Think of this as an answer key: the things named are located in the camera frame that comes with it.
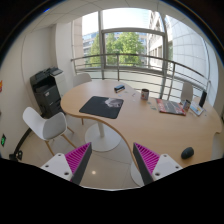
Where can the black stapler box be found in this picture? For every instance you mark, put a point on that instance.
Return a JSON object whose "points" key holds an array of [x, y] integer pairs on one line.
{"points": [[119, 88]]}

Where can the white chair right far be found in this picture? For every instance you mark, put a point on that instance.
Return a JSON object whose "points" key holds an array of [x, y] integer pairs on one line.
{"points": [[187, 91]]}

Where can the light blue booklet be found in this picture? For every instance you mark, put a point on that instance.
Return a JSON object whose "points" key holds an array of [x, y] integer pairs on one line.
{"points": [[196, 109]]}

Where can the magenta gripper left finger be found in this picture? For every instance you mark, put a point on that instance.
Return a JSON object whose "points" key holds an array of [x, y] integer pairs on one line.
{"points": [[70, 166]]}

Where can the black office printer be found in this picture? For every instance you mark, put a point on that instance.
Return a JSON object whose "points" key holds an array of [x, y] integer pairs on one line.
{"points": [[48, 87]]}

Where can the metal window railing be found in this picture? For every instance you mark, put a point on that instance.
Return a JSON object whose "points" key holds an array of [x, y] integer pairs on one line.
{"points": [[164, 78]]}

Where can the black phone stand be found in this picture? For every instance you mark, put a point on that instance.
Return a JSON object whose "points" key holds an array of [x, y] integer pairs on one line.
{"points": [[203, 98]]}

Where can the white chair behind table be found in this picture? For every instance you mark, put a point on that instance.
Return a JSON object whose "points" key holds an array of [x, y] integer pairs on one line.
{"points": [[81, 78]]}

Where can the black computer mouse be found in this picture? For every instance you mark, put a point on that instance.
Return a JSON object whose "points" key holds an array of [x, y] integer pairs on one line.
{"points": [[187, 153]]}

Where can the black mouse pad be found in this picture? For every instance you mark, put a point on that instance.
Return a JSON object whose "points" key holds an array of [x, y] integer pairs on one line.
{"points": [[103, 107]]}

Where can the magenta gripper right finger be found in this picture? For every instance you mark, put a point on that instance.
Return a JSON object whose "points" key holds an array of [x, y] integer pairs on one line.
{"points": [[153, 166]]}

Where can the dark patterned mug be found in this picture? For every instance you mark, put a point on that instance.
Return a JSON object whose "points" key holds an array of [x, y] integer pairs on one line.
{"points": [[145, 94]]}

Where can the red magazine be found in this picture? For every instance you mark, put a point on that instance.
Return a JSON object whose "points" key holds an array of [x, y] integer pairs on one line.
{"points": [[170, 107]]}

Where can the small colourful box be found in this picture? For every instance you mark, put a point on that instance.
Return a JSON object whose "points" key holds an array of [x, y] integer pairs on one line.
{"points": [[186, 105]]}

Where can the white chair near left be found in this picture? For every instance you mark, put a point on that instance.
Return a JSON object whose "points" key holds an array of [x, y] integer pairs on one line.
{"points": [[46, 129]]}

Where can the wooden curved table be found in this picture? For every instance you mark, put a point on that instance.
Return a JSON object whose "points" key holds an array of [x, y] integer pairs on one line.
{"points": [[139, 121]]}

